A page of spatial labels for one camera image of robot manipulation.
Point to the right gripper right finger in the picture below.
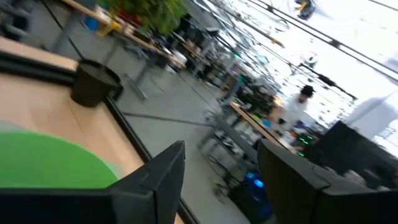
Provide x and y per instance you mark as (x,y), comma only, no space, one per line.
(298,193)

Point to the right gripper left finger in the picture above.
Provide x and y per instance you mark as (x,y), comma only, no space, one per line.
(149,193)

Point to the green plastic bowl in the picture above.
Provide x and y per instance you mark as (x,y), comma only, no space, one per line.
(46,161)

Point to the blue lit computer case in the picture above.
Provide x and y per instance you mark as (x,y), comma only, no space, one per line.
(255,186)

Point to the black monitor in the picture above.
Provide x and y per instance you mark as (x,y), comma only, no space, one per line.
(348,149)

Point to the person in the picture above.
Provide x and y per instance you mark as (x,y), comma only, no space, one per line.
(295,109)

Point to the wooden desk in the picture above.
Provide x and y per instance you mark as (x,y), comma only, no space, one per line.
(248,117)

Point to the black plant pot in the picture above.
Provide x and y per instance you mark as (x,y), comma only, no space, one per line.
(93,84)

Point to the green leafy plant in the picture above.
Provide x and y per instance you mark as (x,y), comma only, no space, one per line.
(155,15)

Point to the black table edge rail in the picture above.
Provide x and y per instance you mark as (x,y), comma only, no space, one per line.
(130,133)

